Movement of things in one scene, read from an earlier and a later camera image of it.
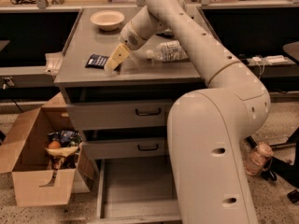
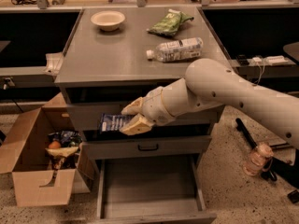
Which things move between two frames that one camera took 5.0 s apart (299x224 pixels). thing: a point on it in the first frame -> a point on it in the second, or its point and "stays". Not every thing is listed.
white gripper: (132, 37) -> (154, 105)
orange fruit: (54, 145) stays
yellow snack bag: (62, 151) stays
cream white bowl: (107, 20) stays
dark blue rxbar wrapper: (97, 62) -> (112, 122)
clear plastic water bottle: (165, 51) stays
